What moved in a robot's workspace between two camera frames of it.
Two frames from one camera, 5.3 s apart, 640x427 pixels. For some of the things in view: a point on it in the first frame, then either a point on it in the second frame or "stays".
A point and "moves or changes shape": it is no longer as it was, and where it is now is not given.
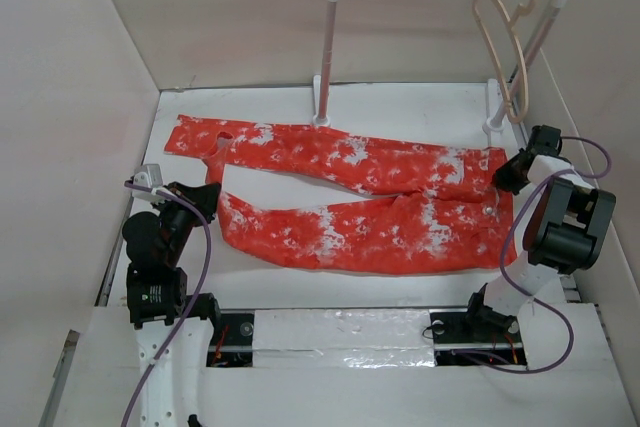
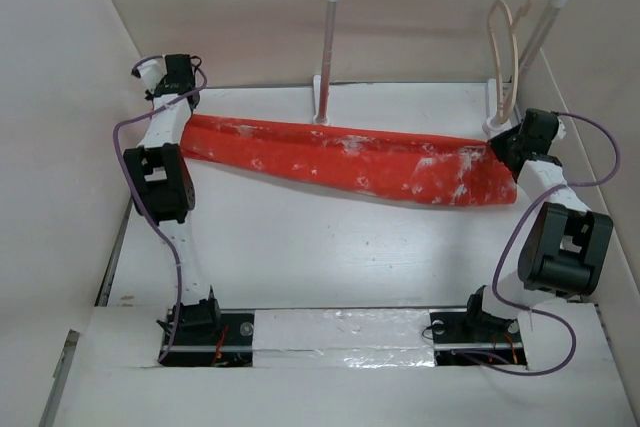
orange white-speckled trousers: x=446 y=217 moves or changes shape
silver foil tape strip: x=343 y=338 stays
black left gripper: x=205 y=197 -> x=160 y=83
